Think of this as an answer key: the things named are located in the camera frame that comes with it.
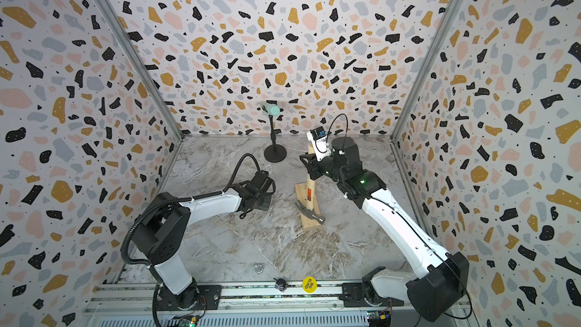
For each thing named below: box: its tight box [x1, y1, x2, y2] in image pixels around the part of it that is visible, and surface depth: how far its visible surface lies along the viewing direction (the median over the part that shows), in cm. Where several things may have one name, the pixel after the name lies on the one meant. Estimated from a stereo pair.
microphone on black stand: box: [260, 102, 287, 163], surface depth 116 cm
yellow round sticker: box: [301, 276, 317, 294], surface depth 78 cm
